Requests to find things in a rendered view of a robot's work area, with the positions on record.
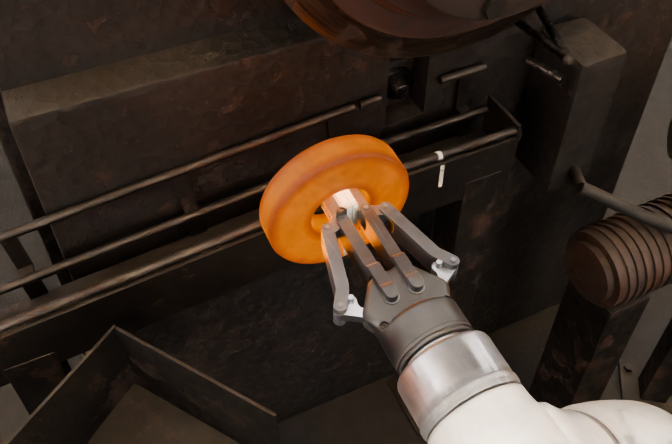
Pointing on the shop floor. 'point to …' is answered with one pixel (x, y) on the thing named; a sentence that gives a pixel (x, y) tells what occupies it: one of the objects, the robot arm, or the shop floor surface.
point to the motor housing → (602, 303)
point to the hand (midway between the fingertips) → (336, 192)
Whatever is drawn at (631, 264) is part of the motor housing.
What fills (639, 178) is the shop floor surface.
